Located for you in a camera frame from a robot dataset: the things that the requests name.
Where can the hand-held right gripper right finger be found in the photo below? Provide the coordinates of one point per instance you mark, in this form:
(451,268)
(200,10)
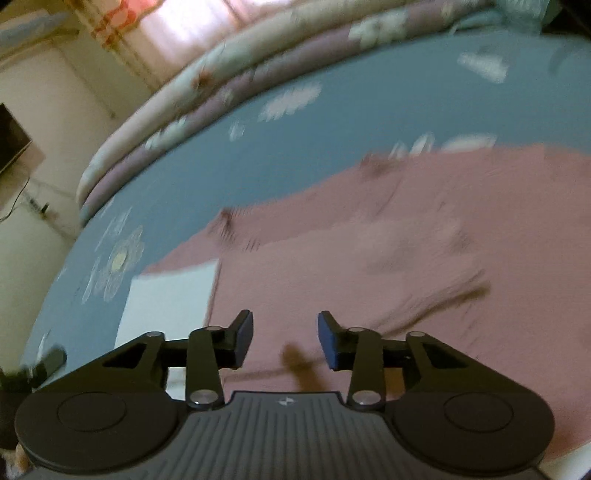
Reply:
(328,341)

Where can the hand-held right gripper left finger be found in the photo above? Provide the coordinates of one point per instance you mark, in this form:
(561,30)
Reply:
(242,339)

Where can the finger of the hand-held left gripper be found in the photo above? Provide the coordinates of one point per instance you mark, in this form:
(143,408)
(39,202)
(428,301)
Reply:
(51,361)

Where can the pink and white knit sweater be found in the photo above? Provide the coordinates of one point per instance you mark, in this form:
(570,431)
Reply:
(415,230)

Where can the power strip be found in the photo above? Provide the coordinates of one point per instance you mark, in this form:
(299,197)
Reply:
(44,207)

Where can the blue floral bed sheet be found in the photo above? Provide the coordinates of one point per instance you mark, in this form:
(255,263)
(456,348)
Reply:
(323,124)

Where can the black television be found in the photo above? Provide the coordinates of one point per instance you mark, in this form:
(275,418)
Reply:
(11,143)

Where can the pink floral folded quilt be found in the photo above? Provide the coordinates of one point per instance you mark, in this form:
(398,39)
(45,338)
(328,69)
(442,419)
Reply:
(231,69)

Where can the red striped curtain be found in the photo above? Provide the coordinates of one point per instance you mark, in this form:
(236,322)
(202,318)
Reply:
(184,27)

